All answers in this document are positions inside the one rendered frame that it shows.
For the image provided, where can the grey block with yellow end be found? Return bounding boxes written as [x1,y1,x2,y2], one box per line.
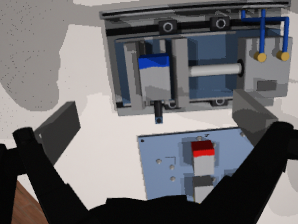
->
[192,175,214,204]

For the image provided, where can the grey block with blue end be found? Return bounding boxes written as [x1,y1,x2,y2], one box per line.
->
[138,53,171,101]

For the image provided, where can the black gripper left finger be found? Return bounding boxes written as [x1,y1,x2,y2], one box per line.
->
[0,101,101,224]

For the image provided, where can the grey block with red end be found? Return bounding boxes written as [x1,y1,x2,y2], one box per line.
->
[191,140,214,176]

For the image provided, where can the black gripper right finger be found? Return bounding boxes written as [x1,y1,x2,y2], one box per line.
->
[177,89,298,224]

